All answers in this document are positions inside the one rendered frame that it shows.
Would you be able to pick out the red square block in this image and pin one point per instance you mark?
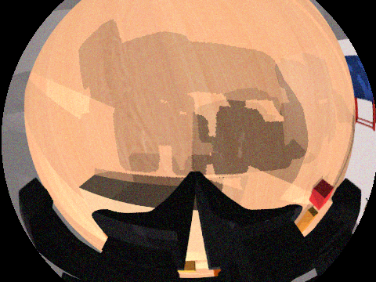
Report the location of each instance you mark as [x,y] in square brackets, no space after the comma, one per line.
[321,194]

